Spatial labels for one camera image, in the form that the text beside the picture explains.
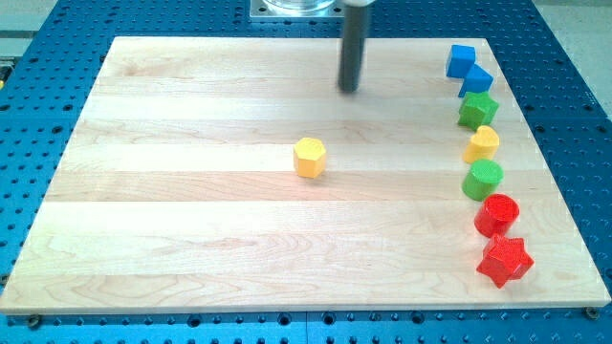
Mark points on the yellow hexagon block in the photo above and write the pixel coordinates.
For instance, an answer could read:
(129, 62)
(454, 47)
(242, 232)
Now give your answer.
(309, 157)

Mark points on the blue cube block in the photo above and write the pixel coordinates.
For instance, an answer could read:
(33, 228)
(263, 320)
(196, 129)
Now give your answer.
(460, 60)

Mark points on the light wooden board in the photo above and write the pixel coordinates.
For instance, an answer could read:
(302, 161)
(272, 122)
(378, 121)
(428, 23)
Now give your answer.
(177, 191)

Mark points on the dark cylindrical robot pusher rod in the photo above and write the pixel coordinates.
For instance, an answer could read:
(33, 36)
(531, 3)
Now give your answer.
(354, 31)

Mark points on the green cylinder block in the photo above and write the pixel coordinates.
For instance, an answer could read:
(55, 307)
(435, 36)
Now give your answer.
(482, 179)

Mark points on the yellow heart block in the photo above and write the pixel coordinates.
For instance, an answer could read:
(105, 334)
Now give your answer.
(483, 144)

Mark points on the green star block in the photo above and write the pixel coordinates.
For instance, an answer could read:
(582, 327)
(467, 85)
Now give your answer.
(477, 109)

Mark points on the blue triangular block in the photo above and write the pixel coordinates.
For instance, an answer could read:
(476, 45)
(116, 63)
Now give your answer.
(476, 80)

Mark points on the red cylinder block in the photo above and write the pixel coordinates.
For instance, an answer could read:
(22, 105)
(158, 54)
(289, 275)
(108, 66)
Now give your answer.
(497, 214)

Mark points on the red star block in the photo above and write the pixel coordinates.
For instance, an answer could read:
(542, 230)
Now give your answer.
(505, 259)

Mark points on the blue perforated metal table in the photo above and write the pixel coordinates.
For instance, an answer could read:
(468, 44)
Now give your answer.
(49, 85)

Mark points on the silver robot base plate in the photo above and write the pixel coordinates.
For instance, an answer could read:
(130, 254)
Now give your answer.
(295, 8)

